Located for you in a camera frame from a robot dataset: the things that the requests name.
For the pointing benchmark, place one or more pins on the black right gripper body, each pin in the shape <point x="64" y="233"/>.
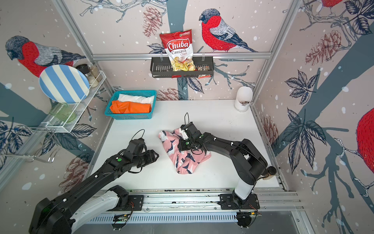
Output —
<point x="185" y="145"/>

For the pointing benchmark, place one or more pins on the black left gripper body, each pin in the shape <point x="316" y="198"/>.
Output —
<point x="144" y="159"/>

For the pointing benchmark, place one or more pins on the pink patterned cloth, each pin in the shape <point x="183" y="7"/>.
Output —
<point x="185" y="162"/>

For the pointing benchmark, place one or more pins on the orange cloth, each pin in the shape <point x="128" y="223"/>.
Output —
<point x="128" y="107"/>

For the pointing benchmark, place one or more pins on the white shorts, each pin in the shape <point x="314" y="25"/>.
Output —
<point x="136" y="99"/>

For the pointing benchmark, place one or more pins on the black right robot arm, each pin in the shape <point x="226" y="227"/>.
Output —
<point x="249" y="163"/>

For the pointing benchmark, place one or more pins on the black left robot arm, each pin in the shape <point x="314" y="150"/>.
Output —
<point x="67" y="212"/>

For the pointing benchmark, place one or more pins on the teal plastic basket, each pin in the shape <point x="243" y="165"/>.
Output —
<point x="144" y="93"/>

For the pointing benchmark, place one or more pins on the white mannequin head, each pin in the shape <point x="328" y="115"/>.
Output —
<point x="243" y="99"/>

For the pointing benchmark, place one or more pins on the green glass cup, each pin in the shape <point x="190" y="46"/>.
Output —
<point x="63" y="112"/>

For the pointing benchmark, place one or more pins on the beige spice jar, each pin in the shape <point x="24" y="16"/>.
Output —
<point x="94" y="76"/>

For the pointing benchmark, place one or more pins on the red Chuba chips bag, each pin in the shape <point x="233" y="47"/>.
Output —
<point x="179" y="48"/>

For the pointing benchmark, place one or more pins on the blue white striped plate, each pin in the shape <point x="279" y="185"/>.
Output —
<point x="64" y="84"/>

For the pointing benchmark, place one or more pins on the dark lid spice jar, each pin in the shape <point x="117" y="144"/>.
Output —
<point x="84" y="68"/>

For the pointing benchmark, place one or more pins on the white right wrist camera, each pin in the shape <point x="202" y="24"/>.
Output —
<point x="184" y="134"/>

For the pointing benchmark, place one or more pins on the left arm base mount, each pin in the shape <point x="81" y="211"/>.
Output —
<point x="125" y="201"/>

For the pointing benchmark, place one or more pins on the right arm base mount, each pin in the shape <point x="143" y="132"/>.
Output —
<point x="233" y="202"/>

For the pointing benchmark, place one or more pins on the clear acrylic wall shelf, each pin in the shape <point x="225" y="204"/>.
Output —
<point x="75" y="110"/>

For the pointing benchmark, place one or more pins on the metal wire rack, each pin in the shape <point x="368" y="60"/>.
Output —
<point x="30" y="144"/>

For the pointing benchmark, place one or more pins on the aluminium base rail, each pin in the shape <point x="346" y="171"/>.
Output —
<point x="270" y="199"/>

